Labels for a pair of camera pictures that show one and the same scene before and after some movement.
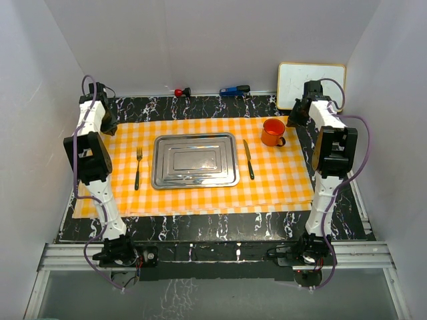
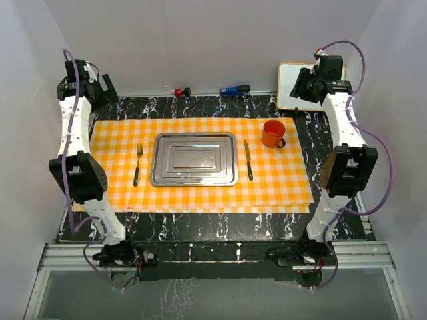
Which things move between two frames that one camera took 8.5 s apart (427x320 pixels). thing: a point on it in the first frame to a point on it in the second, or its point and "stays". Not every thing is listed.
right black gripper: x=292 y=120 to x=299 y=90
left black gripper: x=111 y=129 to x=108 y=98
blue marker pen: x=235 y=91 stays
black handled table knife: x=249 y=158 stays
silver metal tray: x=182 y=161 stays
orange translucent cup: x=272 y=133 stays
